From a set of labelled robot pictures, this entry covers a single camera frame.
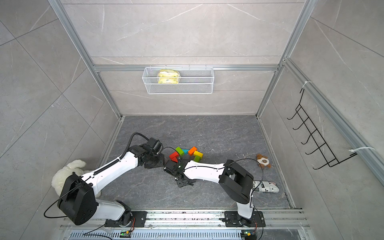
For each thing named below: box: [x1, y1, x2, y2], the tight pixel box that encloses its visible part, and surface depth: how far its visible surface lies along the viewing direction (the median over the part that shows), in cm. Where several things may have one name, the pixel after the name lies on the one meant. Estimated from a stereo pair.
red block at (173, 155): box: [169, 151, 179, 159], surface depth 97 cm
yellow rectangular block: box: [193, 150, 204, 159], surface depth 97 cm
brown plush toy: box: [256, 153, 272, 168], surface depth 92 cm
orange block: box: [188, 146, 197, 156], surface depth 98 cm
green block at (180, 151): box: [175, 146, 185, 157], surface depth 97 cm
